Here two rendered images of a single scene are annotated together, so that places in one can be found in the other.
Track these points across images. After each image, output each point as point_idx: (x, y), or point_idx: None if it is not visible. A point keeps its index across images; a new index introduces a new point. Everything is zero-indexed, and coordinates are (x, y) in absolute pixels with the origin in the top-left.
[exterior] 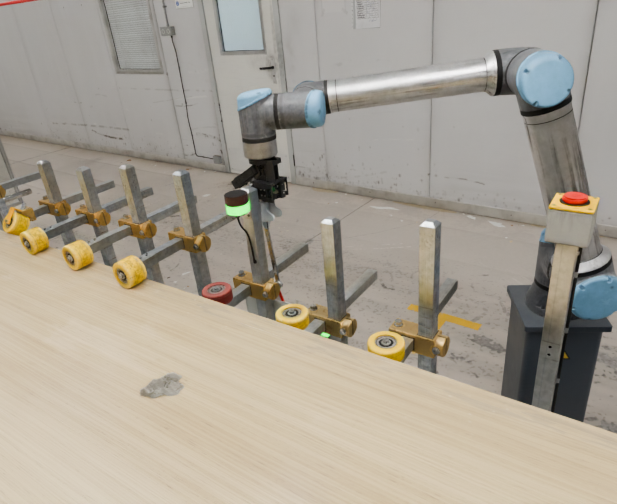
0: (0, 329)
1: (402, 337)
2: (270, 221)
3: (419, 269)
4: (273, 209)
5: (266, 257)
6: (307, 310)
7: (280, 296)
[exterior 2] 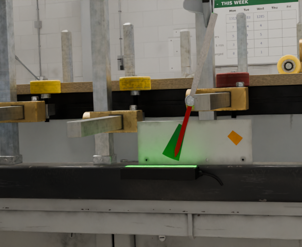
0: None
1: (31, 81)
2: (203, 18)
3: (13, 31)
4: (195, 0)
5: (197, 57)
6: (121, 77)
7: (188, 115)
